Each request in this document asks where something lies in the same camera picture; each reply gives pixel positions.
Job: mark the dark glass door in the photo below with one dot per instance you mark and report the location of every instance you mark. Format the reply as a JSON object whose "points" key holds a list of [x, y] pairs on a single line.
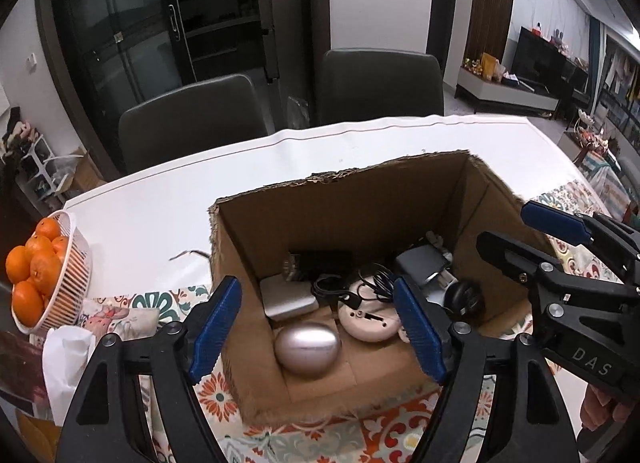
{"points": [[140, 43]]}

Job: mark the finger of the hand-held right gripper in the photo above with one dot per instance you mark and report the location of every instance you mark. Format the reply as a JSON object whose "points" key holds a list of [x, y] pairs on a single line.
{"points": [[515, 258], [555, 220]]}

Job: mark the white round device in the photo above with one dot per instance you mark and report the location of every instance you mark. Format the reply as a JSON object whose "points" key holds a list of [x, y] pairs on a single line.
{"points": [[370, 320]]}

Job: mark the dark grey dining chair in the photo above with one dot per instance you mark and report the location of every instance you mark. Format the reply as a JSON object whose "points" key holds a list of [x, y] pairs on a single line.
{"points": [[190, 118], [380, 85]]}

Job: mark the brown cardboard box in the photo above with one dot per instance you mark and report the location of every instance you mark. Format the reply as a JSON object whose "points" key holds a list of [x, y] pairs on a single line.
{"points": [[350, 213]]}

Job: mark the pile of oranges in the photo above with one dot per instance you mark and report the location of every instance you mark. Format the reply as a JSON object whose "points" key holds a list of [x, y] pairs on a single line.
{"points": [[30, 268]]}

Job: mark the silver egg-shaped mouse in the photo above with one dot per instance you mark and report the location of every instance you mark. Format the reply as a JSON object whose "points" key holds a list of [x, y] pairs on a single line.
{"points": [[307, 348]]}

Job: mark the black television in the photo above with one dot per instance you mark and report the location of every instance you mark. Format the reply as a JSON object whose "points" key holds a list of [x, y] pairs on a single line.
{"points": [[545, 60]]}

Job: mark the silver power bank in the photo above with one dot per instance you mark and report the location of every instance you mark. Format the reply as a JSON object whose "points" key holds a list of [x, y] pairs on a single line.
{"points": [[287, 295]]}

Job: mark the white tissue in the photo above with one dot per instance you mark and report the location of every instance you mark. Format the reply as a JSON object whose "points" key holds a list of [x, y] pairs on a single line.
{"points": [[67, 368]]}

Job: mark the person's right hand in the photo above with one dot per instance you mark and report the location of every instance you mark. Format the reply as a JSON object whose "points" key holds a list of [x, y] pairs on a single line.
{"points": [[605, 410]]}

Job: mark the black power adapter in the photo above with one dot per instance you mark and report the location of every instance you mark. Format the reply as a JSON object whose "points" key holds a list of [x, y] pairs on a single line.
{"points": [[325, 263]]}

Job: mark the white television cabinet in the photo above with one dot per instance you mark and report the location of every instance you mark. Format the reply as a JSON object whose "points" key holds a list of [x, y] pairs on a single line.
{"points": [[500, 90]]}

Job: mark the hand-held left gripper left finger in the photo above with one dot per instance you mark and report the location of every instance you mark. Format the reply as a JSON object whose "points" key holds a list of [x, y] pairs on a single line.
{"points": [[215, 328]]}

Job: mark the white plug-in device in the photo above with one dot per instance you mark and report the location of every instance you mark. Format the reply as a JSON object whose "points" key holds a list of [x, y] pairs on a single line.
{"points": [[420, 263]]}

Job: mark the white plastic basket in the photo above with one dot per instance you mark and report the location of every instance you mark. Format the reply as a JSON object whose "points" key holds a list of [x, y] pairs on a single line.
{"points": [[75, 283]]}

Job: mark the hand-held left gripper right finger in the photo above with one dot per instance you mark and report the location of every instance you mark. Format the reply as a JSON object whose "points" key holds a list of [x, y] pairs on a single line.
{"points": [[420, 333]]}

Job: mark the white patterned tablecloth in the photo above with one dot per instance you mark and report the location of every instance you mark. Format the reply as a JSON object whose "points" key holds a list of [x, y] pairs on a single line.
{"points": [[150, 203]]}

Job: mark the shoe rack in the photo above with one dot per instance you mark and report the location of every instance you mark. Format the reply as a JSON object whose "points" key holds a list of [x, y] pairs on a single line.
{"points": [[30, 168]]}

